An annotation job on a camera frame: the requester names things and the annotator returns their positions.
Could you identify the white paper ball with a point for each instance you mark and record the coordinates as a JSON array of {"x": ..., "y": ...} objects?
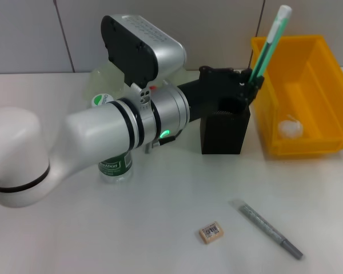
[{"x": 290, "y": 128}]

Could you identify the yellow plastic bin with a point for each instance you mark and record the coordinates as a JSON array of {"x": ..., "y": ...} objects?
[{"x": 308, "y": 94}]

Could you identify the translucent green fruit bowl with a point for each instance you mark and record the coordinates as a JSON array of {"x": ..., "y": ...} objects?
[{"x": 108, "y": 77}]

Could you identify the black mesh pen holder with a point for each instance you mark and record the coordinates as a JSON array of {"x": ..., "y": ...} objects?
[{"x": 225, "y": 137}]

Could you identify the beige barcode eraser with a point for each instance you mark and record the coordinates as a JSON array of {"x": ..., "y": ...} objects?
[{"x": 211, "y": 231}]

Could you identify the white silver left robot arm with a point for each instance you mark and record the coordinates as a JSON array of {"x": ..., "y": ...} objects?
[{"x": 88, "y": 128}]

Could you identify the clear green-label water bottle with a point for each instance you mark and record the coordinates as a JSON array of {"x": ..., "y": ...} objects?
[{"x": 114, "y": 168}]

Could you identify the grey marker pen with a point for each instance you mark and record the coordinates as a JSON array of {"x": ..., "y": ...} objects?
[{"x": 263, "y": 225}]

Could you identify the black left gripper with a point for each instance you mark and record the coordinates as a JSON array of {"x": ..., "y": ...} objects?
[{"x": 211, "y": 91}]

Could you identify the mint green utility knife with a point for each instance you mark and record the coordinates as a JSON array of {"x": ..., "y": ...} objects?
[{"x": 271, "y": 40}]

